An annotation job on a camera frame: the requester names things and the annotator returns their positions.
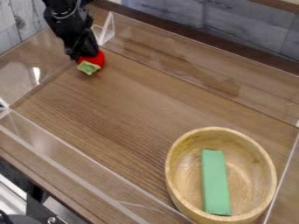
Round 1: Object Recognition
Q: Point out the black clamp with cable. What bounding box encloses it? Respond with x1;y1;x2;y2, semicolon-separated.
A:
0;192;60;224

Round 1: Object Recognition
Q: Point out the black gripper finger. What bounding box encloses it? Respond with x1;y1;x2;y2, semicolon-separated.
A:
69;29;99;61

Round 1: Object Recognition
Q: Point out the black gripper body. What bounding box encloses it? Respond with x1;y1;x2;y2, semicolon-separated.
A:
42;7;92;56

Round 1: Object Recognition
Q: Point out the clear acrylic tray enclosure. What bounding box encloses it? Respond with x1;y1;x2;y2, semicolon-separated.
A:
0;10;299;224

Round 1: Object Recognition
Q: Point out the green rectangular block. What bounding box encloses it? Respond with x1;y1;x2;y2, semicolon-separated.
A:
200;150;232;216

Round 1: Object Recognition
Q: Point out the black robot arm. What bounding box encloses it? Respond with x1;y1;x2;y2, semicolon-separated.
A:
41;0;99;61

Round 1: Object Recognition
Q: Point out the wooden oval bowl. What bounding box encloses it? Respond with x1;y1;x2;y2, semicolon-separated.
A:
164;127;276;224

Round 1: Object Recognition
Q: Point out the red felt fruit green leaf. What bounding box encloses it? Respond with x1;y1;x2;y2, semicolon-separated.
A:
77;51;105;76

